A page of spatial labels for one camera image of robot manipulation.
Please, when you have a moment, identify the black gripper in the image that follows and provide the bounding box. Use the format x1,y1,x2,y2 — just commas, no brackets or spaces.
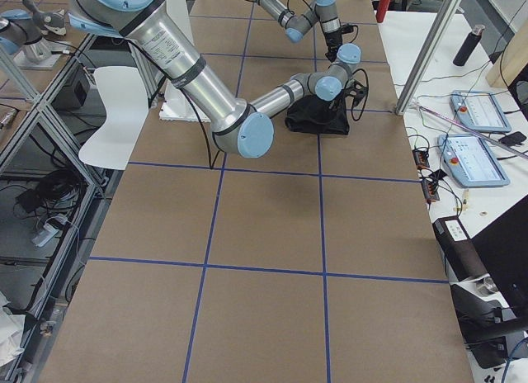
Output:
323,30,342,53

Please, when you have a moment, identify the black graphic t-shirt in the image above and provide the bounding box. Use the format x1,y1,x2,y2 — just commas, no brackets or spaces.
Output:
285,89,350,135

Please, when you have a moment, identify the red cylinder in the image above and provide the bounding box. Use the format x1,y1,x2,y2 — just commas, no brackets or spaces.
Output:
375,0,391,24

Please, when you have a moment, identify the black bottle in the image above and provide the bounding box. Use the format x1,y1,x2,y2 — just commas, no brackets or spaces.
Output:
452,24,486,67

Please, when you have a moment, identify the far blue teach pendant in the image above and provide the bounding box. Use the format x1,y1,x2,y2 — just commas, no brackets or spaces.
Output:
450,90,512,134

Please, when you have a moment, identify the blue teach pendant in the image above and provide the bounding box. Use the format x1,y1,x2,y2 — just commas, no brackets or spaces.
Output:
437,134,510,188
450,90,512,134

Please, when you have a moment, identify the near blue teach pendant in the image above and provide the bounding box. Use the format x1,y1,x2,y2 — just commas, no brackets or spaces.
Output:
437,134,510,188

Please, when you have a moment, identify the metal rod green tip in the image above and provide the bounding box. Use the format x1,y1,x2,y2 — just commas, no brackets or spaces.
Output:
410,102,528,159

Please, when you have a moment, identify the white chair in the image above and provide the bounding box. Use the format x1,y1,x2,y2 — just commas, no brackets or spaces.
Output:
78,66,149,170

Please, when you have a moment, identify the black monitor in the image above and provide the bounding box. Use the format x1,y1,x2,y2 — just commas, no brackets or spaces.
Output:
473,198,528,316

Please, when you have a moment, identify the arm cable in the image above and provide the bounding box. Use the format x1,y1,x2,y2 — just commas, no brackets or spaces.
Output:
286,0,360,45
321,68,370,126

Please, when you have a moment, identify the aluminium frame post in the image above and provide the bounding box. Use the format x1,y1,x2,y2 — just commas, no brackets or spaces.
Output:
394,0,462,116

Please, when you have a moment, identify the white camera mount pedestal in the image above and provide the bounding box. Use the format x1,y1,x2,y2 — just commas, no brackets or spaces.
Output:
159,0,204,122

